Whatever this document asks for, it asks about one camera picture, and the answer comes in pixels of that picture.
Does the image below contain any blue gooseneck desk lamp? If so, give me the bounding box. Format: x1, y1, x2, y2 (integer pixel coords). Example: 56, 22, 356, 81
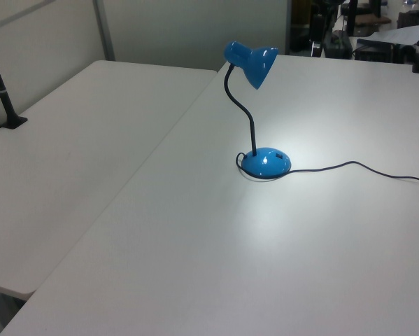
223, 41, 292, 179

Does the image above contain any white side table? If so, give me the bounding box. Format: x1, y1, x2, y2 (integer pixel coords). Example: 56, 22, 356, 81
0, 59, 219, 300

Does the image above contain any black upright panel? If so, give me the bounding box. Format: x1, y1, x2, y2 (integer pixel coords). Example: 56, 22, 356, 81
310, 13, 327, 57

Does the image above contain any black equipment case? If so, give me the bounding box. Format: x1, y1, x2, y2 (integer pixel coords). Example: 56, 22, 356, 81
323, 30, 353, 59

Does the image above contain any black crate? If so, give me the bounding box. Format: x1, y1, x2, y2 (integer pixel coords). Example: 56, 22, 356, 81
355, 38, 396, 62

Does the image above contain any black thin stand pole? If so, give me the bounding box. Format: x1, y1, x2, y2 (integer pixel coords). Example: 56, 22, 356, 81
346, 0, 359, 36

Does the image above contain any black pole with table clamp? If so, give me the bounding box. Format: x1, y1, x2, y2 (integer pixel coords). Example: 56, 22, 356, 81
0, 31, 29, 130

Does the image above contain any black lamp power cable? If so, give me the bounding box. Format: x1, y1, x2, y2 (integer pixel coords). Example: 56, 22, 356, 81
235, 151, 419, 211

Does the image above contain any grey partition post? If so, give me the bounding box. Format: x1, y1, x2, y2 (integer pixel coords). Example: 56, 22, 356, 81
92, 0, 116, 62

